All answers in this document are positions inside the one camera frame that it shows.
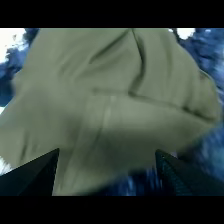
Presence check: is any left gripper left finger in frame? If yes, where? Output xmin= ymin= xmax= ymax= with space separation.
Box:
xmin=0 ymin=148 xmax=60 ymax=197

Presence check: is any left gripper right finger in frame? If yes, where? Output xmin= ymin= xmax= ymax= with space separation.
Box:
xmin=154 ymin=149 xmax=224 ymax=197

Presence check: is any olive green garment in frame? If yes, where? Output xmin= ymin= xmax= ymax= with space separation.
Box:
xmin=0 ymin=27 xmax=223 ymax=197

